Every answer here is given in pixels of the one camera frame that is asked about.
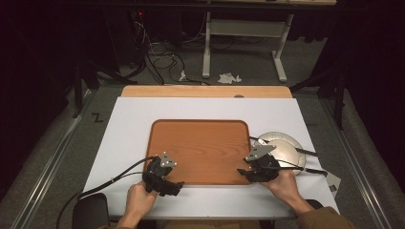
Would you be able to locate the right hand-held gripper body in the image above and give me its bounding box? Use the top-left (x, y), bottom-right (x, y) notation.
top-left (244, 142), bottom-right (282, 183)

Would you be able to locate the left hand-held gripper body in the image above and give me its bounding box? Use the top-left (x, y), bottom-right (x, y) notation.
top-left (141, 152), bottom-right (178, 196)

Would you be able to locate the person's right hand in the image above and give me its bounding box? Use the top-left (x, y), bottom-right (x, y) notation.
top-left (261, 169), bottom-right (304, 208)

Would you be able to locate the person's left hand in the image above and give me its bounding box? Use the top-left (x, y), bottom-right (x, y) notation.
top-left (124, 180), bottom-right (160, 220)

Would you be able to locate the beige round plate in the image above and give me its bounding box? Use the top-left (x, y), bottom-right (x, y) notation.
top-left (256, 131), bottom-right (308, 177)

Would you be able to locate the brown wooden tray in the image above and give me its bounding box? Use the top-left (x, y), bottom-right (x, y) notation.
top-left (143, 118), bottom-right (252, 186)

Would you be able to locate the white table mat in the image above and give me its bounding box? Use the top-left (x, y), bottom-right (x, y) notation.
top-left (82, 96), bottom-right (340, 220)

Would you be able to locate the black chair armrest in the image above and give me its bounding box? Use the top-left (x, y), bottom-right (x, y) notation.
top-left (72, 192), bottom-right (111, 229)
top-left (305, 198), bottom-right (325, 211)

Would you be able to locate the grey card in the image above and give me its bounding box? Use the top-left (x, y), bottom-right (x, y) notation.
top-left (325, 171), bottom-right (342, 198)

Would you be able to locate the crumpled white paper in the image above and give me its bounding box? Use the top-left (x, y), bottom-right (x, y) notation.
top-left (217, 72), bottom-right (243, 85)

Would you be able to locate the black stand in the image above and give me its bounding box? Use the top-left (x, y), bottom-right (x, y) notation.
top-left (72, 59), bottom-right (139, 119)
top-left (288, 68), bottom-right (348, 131)

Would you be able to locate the dark equipment box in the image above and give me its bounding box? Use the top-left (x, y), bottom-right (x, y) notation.
top-left (103, 9), bottom-right (151, 70)

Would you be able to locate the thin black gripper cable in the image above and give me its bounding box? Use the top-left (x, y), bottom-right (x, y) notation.
top-left (110, 171), bottom-right (145, 183)

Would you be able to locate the thick black gripper cable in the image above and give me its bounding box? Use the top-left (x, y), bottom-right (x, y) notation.
top-left (55, 156), bottom-right (158, 229)

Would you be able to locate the metal floor rail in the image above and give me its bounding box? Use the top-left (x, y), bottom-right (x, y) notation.
top-left (319, 98), bottom-right (391, 229)
top-left (11, 90), bottom-right (95, 229)

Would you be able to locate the bundle of floor cables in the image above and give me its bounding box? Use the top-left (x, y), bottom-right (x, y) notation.
top-left (132, 18), bottom-right (212, 87)

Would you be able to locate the white desk frame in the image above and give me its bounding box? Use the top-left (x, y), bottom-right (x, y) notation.
top-left (202, 10), bottom-right (294, 84)

